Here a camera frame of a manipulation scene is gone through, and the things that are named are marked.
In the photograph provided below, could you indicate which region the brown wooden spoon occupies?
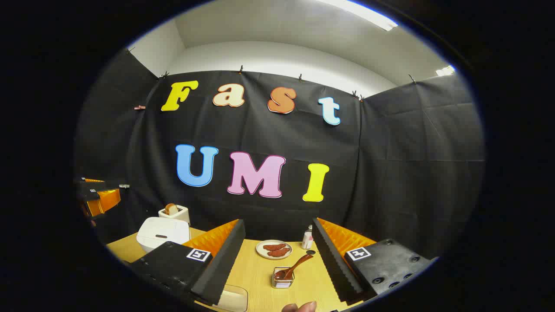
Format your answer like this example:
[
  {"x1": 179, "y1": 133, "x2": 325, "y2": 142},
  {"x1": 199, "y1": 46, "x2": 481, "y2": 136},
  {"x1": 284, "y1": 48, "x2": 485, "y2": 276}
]
[{"x1": 274, "y1": 254, "x2": 313, "y2": 280}]

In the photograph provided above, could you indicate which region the white rice cooker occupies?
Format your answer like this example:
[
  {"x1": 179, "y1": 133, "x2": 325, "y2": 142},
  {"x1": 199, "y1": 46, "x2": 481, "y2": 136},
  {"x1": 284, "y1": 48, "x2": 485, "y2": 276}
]
[{"x1": 136, "y1": 217, "x2": 191, "y2": 254}]

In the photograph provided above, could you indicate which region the long ceiling light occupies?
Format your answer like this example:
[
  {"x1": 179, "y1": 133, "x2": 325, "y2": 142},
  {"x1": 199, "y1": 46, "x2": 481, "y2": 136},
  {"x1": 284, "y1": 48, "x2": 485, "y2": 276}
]
[{"x1": 321, "y1": 0, "x2": 398, "y2": 32}]

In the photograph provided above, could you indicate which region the white toaster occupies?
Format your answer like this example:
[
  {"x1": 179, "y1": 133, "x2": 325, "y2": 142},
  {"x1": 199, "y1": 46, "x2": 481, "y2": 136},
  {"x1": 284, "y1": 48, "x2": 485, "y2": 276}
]
[{"x1": 158, "y1": 204, "x2": 190, "y2": 226}]

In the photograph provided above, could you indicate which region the row of black cloth clips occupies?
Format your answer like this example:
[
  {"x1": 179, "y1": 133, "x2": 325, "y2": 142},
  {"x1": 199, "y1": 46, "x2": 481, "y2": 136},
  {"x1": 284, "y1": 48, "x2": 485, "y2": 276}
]
[{"x1": 126, "y1": 47, "x2": 418, "y2": 102}]

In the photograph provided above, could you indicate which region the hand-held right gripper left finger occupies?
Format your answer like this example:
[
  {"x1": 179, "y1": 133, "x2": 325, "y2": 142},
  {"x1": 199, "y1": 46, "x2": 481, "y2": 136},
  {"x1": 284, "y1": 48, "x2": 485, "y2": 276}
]
[{"x1": 129, "y1": 219, "x2": 246, "y2": 306}]

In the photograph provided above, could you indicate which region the clear plastic rice box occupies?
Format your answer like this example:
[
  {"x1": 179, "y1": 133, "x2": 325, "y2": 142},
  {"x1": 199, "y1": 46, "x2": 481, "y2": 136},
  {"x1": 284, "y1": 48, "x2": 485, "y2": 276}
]
[{"x1": 195, "y1": 284, "x2": 248, "y2": 312}]

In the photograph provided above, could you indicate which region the metal wire chopstick holder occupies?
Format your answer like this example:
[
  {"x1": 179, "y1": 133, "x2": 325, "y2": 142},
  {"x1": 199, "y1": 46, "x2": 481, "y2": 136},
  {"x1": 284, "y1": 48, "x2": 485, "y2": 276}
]
[{"x1": 271, "y1": 267, "x2": 295, "y2": 289}]

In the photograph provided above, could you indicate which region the white round plate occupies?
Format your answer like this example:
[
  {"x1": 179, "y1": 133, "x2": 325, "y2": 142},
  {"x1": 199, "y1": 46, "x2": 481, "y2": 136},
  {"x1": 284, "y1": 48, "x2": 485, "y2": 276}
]
[{"x1": 256, "y1": 240, "x2": 293, "y2": 260}]

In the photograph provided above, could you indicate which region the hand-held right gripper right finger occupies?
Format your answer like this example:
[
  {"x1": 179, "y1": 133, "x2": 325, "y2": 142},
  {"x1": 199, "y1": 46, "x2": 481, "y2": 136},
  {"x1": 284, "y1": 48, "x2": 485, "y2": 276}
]
[{"x1": 311, "y1": 217, "x2": 439, "y2": 305}]

